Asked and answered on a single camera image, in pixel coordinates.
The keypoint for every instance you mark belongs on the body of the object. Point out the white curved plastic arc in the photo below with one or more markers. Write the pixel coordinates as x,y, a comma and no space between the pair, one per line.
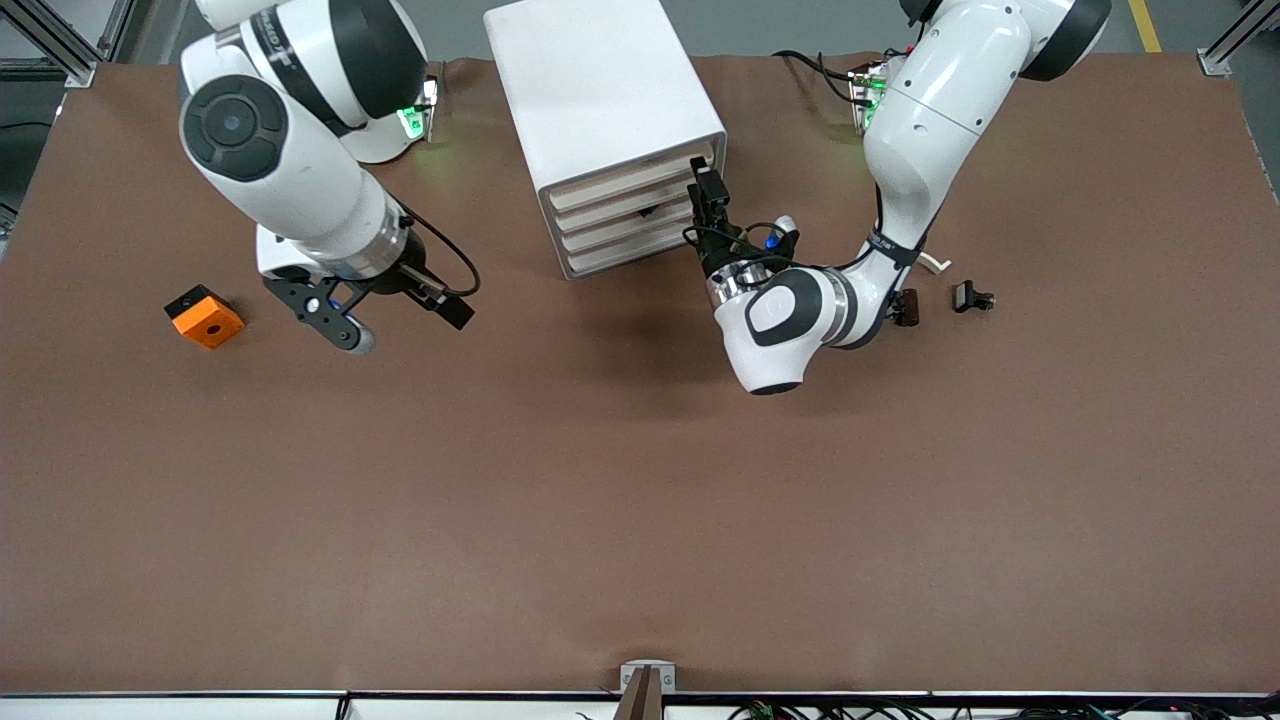
935,262

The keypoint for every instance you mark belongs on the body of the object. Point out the dark brown small component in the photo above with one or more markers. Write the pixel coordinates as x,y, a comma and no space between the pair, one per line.
908,308

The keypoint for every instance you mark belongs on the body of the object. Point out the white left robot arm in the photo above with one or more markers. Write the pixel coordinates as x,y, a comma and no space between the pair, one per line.
930,130

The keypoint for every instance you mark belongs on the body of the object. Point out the aluminium frame profile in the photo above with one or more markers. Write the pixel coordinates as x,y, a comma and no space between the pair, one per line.
1230,45
60,45
118,25

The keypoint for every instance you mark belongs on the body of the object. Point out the grey metal edge bracket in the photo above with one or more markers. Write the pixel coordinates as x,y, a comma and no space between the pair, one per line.
628,678

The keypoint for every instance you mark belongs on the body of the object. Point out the orange and black button box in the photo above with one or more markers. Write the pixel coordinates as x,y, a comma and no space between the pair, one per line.
210,325

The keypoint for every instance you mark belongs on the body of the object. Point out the small black clip component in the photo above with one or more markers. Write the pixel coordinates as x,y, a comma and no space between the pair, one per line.
966,296

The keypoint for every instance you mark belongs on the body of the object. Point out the brown table mat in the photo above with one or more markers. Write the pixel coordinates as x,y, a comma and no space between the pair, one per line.
600,500

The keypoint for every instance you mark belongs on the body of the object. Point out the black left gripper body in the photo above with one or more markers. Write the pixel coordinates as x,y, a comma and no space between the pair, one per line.
718,254

